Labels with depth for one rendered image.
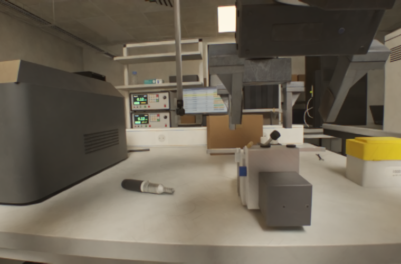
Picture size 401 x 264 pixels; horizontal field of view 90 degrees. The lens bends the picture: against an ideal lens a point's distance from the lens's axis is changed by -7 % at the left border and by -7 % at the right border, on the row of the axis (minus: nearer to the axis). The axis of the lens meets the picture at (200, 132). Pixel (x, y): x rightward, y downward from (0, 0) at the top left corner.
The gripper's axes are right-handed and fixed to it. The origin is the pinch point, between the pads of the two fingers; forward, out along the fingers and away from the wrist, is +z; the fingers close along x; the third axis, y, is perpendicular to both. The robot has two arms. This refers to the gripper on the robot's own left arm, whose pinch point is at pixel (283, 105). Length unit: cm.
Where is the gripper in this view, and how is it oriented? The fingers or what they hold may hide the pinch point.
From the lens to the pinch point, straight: 30.7
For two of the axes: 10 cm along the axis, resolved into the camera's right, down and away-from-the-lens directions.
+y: 0.5, -7.1, 7.0
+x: -9.9, 0.2, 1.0
